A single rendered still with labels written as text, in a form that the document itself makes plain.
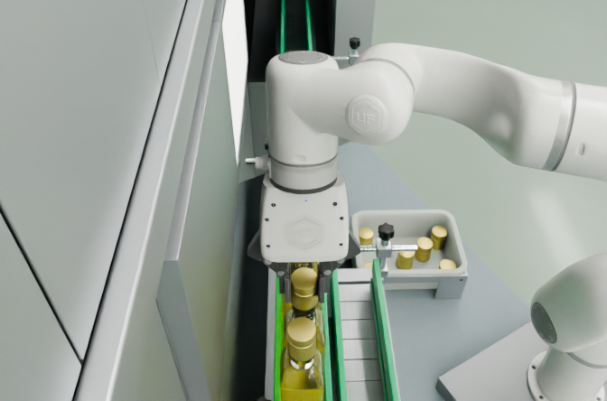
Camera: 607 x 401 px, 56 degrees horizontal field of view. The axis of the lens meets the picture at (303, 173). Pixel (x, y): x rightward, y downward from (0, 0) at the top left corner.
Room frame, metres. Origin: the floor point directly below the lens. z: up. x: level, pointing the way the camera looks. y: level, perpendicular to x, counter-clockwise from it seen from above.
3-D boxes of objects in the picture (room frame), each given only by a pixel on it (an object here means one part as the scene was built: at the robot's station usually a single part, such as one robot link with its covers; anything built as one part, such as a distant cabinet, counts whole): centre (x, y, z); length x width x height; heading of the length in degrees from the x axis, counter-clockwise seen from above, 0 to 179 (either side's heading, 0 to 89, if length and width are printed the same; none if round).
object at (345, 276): (0.65, -0.10, 0.85); 0.09 x 0.04 x 0.07; 91
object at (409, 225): (0.77, -0.22, 0.80); 0.22 x 0.17 x 0.09; 91
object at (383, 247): (0.66, -0.12, 0.95); 0.17 x 0.03 x 0.12; 91
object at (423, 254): (0.79, -0.26, 0.79); 0.04 x 0.04 x 0.04
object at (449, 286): (0.77, -0.19, 0.79); 0.27 x 0.17 x 0.08; 91
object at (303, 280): (0.42, 0.00, 1.16); 0.04 x 0.04 x 0.04
